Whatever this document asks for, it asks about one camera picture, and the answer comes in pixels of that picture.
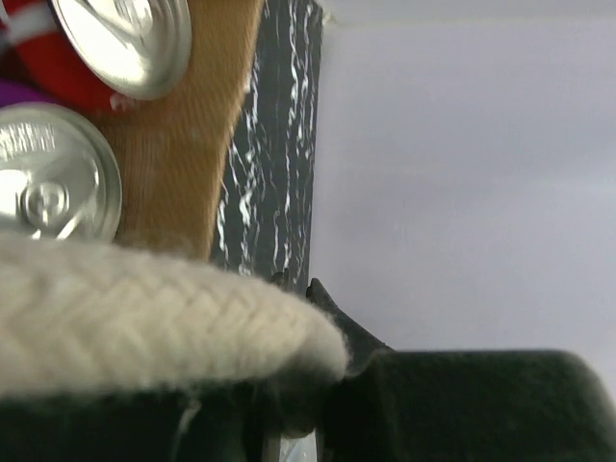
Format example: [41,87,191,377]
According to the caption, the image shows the purple fanta can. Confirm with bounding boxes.
[1,81,122,242]

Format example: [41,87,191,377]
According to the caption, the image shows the red coke can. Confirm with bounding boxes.
[1,1,193,112]

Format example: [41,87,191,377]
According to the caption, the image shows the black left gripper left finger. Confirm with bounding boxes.
[1,381,267,461]

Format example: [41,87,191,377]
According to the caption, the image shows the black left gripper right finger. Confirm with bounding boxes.
[306,279,615,461]

